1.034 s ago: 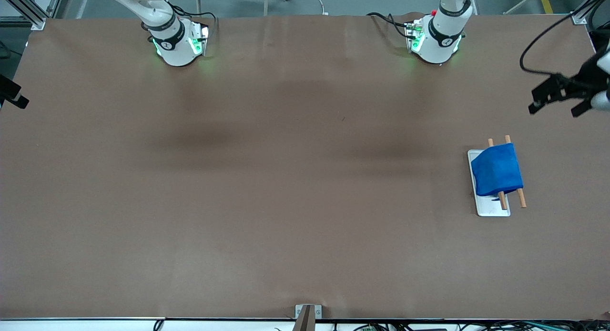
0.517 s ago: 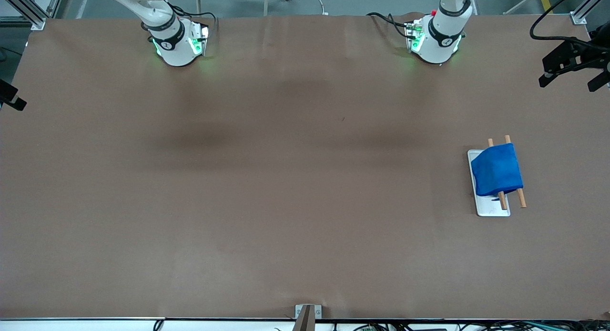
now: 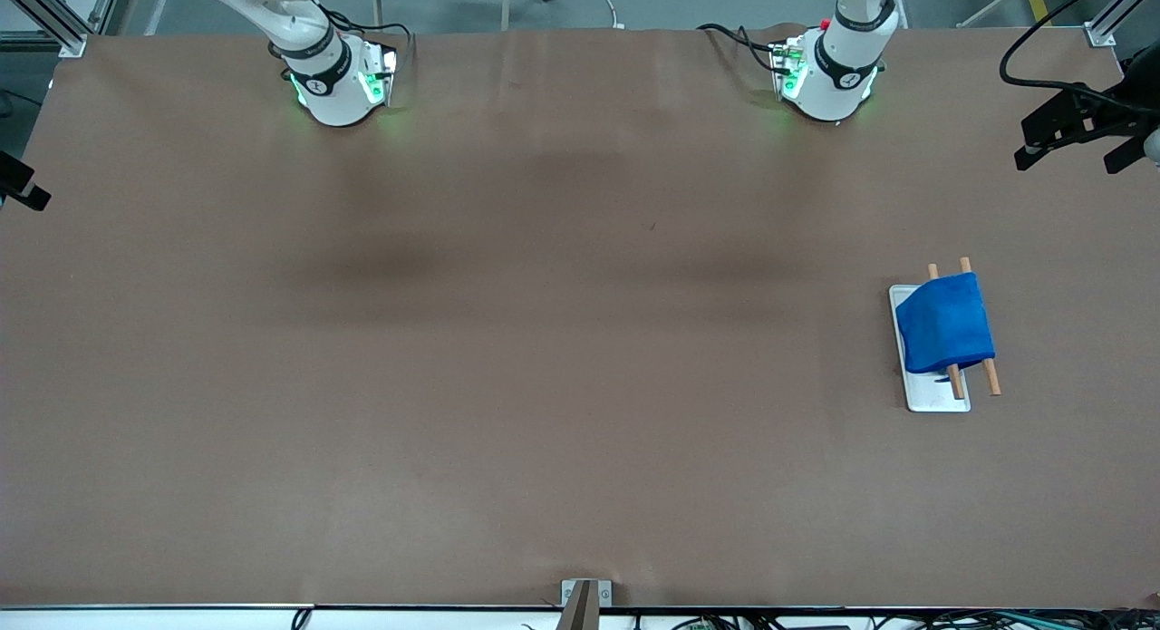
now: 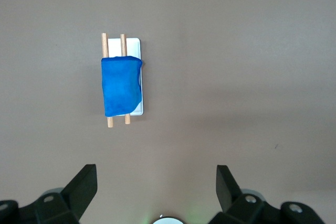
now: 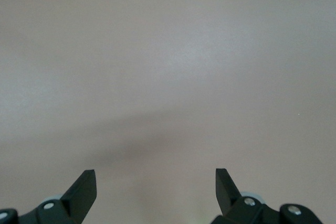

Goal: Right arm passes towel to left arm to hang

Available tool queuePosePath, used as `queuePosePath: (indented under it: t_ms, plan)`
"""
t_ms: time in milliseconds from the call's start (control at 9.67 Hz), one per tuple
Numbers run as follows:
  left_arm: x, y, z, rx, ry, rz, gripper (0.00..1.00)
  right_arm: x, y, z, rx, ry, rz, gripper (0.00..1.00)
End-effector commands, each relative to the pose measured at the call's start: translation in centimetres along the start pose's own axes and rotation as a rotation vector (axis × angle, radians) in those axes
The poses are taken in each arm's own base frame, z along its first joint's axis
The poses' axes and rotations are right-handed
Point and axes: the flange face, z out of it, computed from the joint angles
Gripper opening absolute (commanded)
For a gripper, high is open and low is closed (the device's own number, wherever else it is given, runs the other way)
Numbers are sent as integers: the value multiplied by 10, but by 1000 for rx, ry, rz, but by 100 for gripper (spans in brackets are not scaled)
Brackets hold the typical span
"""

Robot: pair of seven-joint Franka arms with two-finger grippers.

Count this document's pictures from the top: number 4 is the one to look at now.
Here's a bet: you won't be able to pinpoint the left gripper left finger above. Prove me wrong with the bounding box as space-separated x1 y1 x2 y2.
0 164 98 224

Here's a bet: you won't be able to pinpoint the white towel rack wooden rods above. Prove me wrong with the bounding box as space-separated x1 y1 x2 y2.
101 33 145 128

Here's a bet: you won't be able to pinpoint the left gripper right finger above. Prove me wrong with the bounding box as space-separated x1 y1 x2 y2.
208 165 328 224

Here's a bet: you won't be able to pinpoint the brown table cover sheet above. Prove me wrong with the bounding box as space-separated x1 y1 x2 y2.
0 0 336 224

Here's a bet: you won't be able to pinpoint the blue microfibre towel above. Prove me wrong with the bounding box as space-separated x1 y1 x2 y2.
101 56 143 118

